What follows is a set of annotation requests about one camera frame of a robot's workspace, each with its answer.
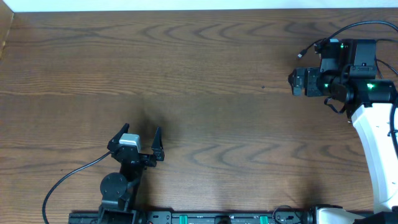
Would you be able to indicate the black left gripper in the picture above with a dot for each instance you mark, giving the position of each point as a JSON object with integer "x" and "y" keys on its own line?
{"x": 158, "y": 154}

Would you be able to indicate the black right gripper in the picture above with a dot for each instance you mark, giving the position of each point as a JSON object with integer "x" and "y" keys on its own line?
{"x": 311, "y": 74}

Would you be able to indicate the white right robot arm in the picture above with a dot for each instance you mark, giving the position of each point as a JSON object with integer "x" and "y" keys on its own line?
{"x": 347, "y": 79}

